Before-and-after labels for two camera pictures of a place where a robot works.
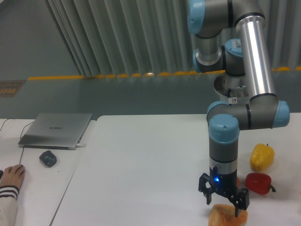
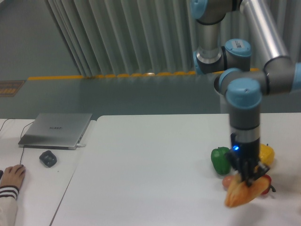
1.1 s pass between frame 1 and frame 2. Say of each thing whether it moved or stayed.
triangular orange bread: moved
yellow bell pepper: stayed
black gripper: moved
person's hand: stayed
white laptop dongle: stayed
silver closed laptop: stayed
